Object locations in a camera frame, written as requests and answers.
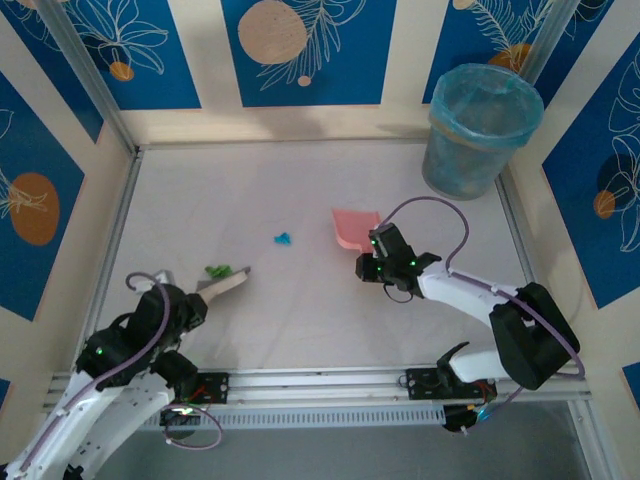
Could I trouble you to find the wooden brush grey bristles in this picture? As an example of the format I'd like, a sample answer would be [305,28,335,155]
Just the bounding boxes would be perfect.
[194,266,252,305]

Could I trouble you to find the pink plastic dustpan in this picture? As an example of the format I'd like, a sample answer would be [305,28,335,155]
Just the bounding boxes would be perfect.
[331,208,385,255]

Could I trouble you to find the black controller box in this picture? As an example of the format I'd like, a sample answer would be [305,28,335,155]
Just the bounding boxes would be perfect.
[159,405,201,441]
[442,403,496,435]

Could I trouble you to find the bin with blue bag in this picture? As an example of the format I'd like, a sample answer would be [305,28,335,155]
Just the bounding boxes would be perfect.
[422,63,545,200]

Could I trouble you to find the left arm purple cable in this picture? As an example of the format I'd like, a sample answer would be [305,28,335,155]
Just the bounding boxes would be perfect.
[3,272,224,474]

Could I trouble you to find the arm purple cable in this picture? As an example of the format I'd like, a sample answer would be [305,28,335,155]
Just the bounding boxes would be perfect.
[3,272,224,474]
[379,196,586,419]

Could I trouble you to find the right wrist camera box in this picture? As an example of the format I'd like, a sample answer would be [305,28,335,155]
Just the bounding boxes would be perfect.
[368,223,404,259]

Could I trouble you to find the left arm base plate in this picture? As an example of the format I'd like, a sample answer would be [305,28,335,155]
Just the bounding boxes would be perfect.
[169,372,231,406]

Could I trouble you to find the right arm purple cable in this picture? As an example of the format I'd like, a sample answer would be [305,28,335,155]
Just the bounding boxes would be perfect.
[379,196,586,419]

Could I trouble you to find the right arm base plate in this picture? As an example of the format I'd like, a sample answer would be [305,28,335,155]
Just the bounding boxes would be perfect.
[405,367,499,401]

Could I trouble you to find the aluminium table side rail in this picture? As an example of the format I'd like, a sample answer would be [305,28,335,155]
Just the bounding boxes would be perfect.
[494,172,565,361]
[74,147,146,371]

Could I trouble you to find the aluminium mounting rail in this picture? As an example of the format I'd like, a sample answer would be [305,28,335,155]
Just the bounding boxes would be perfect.
[42,363,594,415]

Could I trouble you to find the slotted grey cable duct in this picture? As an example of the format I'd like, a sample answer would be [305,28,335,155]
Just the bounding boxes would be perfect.
[134,403,447,432]

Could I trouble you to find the aluminium frame post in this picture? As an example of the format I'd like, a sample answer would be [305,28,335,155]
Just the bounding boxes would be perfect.
[519,0,584,89]
[34,0,140,156]

